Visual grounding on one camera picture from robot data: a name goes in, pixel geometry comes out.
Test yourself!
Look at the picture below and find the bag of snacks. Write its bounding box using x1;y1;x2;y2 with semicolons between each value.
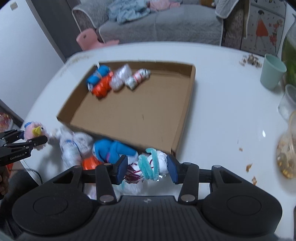
276;111;296;179

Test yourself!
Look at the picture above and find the shallow cardboard box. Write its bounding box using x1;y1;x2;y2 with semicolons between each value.
57;61;196;155

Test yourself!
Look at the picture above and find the clear plastic cup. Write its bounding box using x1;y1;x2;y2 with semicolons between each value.
277;84;296;121

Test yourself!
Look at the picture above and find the blue plush bundle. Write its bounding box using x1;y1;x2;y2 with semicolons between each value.
92;138;138;164

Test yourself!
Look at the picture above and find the pink child stool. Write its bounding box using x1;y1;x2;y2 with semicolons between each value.
76;28;119;51

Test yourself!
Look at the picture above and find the mint green cup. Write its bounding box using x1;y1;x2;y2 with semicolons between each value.
260;54;287;90

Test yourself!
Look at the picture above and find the light blue blanket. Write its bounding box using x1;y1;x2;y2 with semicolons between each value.
107;0;151;24

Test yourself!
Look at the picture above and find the blue sock bundle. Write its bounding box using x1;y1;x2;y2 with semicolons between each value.
87;65;110;91

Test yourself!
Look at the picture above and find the white floral bundle red band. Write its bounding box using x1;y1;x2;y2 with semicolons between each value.
125;68;151;90

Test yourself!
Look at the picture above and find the clear plastic bundle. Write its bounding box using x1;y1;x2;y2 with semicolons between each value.
109;64;132;92

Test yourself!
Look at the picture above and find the brown plush toy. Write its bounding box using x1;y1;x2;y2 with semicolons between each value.
200;0;216;8

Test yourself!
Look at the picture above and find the white grey sock bundle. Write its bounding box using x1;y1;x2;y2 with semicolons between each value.
48;126;94;169

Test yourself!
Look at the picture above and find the pink cloth on sofa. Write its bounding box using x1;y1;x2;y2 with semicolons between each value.
149;0;183;11

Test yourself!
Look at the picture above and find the orange bundle on table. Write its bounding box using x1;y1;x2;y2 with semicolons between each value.
82;156;103;170

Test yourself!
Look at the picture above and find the pink fluffy toy bundle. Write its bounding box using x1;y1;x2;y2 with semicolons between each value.
23;121;49;140

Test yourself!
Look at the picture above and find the grey throw blanket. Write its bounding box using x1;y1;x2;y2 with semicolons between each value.
214;0;239;19

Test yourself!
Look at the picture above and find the grey sofa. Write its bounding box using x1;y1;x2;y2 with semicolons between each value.
72;1;250;49

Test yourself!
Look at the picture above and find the orange plastic bundle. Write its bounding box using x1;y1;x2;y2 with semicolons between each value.
91;71;113;99

